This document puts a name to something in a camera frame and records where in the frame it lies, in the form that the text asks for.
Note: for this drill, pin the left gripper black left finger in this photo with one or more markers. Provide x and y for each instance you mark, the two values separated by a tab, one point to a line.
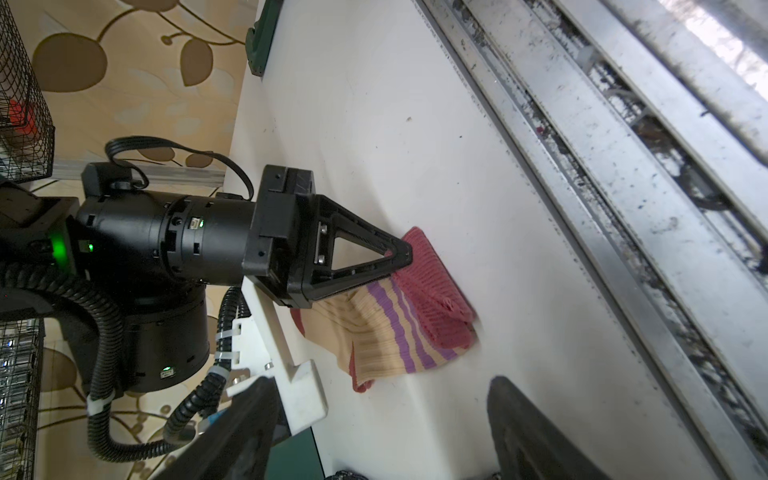
238	444

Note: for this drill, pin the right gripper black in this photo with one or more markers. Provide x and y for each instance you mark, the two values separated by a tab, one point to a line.
291	243

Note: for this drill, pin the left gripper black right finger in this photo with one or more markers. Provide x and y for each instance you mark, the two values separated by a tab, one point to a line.
527	444

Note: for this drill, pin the beige sock maroon purple stripes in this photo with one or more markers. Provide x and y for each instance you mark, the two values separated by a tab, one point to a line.
413	321

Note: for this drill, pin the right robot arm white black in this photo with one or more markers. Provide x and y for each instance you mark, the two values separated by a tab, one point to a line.
155	278

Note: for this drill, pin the red lidded container in basket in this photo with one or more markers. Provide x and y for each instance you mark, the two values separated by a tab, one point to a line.
22	118

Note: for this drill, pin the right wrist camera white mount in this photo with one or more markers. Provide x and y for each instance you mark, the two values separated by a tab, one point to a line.
260	347

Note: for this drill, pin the black wire basket back wall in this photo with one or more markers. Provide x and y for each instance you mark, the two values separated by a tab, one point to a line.
21	370

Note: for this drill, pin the black wire basket wall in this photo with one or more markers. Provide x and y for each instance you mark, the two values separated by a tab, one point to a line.
23	159
21	370

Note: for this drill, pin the black wire basket right wall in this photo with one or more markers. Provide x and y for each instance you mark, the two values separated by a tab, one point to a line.
23	159

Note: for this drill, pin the aluminium front rail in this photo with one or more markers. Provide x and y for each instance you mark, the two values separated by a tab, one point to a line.
639	122

